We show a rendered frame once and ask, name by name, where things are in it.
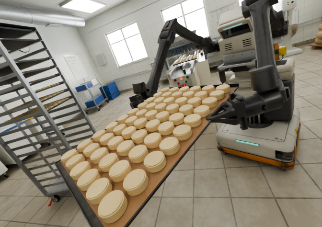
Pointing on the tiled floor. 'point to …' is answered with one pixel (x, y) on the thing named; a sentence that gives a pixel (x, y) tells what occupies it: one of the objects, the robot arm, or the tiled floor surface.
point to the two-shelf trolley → (93, 96)
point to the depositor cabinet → (204, 75)
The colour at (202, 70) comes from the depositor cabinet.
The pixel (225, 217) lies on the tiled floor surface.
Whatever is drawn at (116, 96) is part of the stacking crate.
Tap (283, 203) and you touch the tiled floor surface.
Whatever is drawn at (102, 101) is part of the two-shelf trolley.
